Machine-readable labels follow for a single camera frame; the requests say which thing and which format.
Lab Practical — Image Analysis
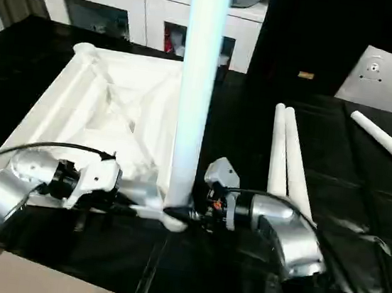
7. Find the white plastic bag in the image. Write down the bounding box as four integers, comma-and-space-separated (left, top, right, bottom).
332, 40, 392, 118

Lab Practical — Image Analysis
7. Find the white plastic table leg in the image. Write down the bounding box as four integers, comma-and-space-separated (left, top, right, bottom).
270, 105, 328, 225
342, 109, 392, 177
263, 102, 303, 201
160, 0, 234, 224

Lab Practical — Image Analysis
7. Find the white cabinet with glass doors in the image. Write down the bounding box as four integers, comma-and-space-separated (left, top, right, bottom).
17, 0, 270, 77

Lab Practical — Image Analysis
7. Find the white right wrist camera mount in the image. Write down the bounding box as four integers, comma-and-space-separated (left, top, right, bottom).
197, 156, 245, 232

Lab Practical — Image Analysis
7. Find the black work mat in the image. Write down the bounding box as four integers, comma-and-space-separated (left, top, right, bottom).
0, 12, 392, 293

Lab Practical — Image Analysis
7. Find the white plastic table top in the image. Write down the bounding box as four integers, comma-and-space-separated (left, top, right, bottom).
0, 31, 216, 235

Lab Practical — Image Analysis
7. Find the black cabinet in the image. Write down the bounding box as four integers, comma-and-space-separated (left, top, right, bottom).
245, 0, 392, 107

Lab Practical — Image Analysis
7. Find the red bottle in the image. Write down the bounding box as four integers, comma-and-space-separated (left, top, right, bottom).
162, 31, 176, 54

